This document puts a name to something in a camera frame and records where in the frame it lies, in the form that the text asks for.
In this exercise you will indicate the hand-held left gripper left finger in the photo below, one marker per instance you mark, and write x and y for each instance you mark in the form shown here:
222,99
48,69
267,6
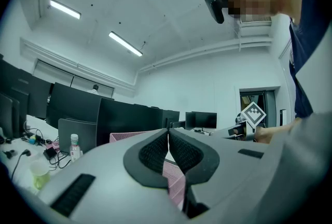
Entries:
109,166

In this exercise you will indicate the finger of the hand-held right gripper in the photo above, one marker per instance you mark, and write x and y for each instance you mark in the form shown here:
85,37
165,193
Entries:
220,133

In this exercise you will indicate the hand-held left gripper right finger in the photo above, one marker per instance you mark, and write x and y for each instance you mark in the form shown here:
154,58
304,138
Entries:
233,179

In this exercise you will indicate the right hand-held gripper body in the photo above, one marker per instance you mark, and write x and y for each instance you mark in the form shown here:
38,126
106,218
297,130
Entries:
252,114

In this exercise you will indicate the pink mesh tray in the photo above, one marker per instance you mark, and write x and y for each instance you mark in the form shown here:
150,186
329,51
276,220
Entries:
173,179

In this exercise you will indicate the person's right forearm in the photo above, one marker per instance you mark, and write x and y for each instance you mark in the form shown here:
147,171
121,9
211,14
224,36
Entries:
275,133

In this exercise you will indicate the dark grey door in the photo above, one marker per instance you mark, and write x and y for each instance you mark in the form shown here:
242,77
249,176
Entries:
271,106

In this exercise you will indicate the black monitor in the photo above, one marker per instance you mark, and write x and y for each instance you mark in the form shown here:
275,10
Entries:
205,119
124,119
9,114
26,83
171,118
72,103
77,134

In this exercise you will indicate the white bar with black stripe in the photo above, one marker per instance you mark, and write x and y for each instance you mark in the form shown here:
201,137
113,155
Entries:
283,118

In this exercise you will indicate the clear plastic bottle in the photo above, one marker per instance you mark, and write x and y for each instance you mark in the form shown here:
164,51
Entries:
75,150

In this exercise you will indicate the pink small pouch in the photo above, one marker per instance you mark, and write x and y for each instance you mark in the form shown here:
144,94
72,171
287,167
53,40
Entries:
55,144

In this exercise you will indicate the black power adapter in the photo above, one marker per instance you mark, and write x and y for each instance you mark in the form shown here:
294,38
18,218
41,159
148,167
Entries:
50,153

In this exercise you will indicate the pale yellow cup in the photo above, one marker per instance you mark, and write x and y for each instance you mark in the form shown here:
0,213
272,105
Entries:
39,171

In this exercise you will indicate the yellow blue small toy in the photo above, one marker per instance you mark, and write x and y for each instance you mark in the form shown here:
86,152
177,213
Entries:
32,140

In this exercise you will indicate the white ceiling pipe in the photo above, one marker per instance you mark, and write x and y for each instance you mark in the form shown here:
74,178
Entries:
194,52

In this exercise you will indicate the white ceiling air vent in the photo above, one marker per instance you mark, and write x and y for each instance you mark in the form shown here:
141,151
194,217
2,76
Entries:
255,19

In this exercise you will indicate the small black clip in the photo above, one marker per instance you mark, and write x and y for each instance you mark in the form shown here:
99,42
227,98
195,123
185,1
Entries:
11,153

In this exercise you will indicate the white roller blind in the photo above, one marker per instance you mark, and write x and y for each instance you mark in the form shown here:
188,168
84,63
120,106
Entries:
54,73

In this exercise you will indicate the person's navy shirt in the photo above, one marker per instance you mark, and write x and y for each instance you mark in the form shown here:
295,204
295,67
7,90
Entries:
311,23

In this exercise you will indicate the ceiling tube light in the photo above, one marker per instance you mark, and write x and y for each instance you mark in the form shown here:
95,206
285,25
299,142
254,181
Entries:
125,44
64,9

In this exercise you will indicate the black head-worn camera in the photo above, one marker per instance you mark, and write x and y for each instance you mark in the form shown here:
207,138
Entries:
216,9

